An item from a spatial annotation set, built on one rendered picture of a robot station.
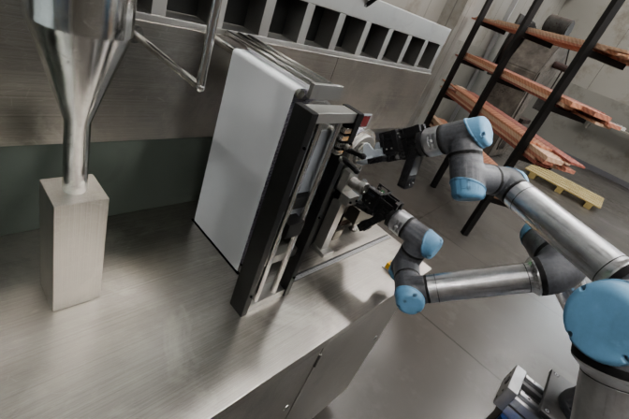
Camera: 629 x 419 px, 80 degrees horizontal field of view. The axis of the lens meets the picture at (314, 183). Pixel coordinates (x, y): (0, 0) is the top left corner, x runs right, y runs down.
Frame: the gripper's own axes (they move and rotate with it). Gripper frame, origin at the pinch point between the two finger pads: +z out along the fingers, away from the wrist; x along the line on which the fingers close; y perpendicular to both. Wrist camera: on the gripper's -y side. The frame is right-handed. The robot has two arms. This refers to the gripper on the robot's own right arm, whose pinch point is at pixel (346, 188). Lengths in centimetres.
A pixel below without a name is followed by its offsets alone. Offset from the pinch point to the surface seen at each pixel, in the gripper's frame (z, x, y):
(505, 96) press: 132, -596, -3
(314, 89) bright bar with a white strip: -5, 39, 36
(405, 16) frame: 30, -41, 55
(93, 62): 2, 78, 34
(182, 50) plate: 30, 49, 30
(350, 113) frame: -15, 37, 35
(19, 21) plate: 30, 81, 31
